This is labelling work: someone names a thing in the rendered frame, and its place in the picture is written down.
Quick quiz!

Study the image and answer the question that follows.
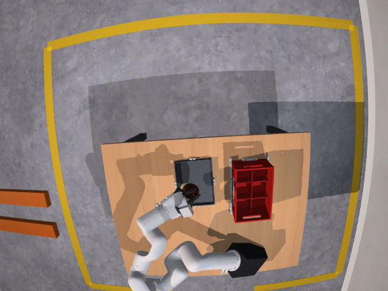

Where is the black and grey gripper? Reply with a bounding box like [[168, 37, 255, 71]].
[[160, 187, 201, 219]]

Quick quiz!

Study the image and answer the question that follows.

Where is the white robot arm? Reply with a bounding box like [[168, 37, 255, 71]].
[[128, 203, 241, 291]]

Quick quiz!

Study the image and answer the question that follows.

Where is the brown bottle with cream base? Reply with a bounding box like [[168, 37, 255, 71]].
[[180, 182, 199, 199]]

